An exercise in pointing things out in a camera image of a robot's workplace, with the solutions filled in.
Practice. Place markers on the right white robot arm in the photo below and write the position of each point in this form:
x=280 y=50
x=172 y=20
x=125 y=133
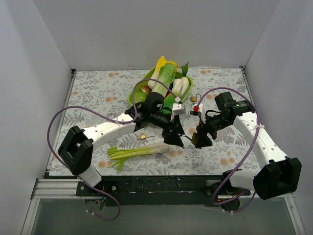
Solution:
x=279 y=174

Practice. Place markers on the small brass padlock far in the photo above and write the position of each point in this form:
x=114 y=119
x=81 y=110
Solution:
x=195 y=98

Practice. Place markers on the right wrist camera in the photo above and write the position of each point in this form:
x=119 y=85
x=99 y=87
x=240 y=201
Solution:
x=197 y=110

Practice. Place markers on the toy green cabbage head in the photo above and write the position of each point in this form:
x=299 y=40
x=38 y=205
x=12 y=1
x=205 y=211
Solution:
x=139 y=97

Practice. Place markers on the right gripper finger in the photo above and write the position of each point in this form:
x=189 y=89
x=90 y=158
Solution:
x=206 y=141
x=199 y=131

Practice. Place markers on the floral table mat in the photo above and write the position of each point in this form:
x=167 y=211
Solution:
x=96 y=95

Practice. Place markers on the green plastic basket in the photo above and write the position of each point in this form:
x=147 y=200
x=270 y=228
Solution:
x=169 y=99

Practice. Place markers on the aluminium frame rail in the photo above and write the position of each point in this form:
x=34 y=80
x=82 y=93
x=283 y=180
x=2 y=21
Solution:
x=47 y=189

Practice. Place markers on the toy bok choy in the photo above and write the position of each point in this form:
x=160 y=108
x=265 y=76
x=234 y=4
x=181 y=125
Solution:
x=180 y=86

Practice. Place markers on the toy celery stalk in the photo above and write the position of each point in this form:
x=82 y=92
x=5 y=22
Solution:
x=119 y=156

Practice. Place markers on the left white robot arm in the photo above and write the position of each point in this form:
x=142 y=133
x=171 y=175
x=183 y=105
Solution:
x=77 y=147

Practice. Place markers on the small brass padlock open shackle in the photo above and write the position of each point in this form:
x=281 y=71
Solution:
x=143 y=136

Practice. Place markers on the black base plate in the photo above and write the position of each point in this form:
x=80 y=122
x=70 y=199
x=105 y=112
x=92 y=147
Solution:
x=154 y=190

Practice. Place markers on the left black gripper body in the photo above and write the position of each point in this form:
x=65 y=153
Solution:
x=172 y=127

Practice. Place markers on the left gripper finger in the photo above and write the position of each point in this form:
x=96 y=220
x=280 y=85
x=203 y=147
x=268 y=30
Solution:
x=179 y=131
x=169 y=132

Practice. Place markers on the large brass padlock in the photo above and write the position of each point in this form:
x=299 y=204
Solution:
x=193 y=139

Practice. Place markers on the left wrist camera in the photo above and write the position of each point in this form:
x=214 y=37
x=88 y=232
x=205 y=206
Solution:
x=178 y=109

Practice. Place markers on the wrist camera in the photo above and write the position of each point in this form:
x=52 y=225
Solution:
x=178 y=109
x=197 y=110

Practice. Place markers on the large toy napa cabbage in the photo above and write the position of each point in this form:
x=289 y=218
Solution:
x=166 y=76

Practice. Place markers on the toy leafy green sprig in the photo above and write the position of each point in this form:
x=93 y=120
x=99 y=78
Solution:
x=185 y=68

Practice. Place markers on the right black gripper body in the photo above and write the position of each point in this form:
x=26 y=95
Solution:
x=204 y=129

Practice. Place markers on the toy brown mushroom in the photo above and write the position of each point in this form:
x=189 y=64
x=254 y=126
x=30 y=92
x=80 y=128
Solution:
x=145 y=89

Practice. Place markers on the yellow toy cabbage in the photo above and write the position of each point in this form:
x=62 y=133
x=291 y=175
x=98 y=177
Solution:
x=161 y=62

